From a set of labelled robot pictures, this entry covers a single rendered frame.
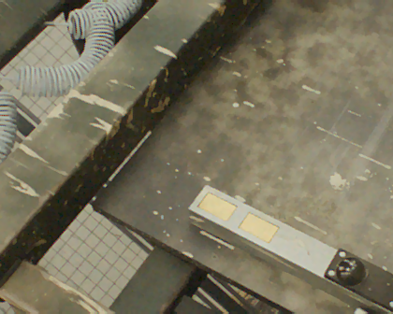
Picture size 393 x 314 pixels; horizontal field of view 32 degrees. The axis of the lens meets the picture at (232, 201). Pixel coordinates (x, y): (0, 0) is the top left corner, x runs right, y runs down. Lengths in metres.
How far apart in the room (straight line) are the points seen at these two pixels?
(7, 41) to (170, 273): 0.72
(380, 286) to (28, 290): 0.48
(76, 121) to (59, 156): 0.07
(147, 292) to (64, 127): 0.27
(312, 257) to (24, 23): 0.89
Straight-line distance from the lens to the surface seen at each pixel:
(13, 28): 1.58
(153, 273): 1.05
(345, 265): 0.84
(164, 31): 1.17
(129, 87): 1.08
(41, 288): 0.97
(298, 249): 0.98
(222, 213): 1.00
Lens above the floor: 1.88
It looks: 13 degrees down
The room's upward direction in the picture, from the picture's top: 48 degrees counter-clockwise
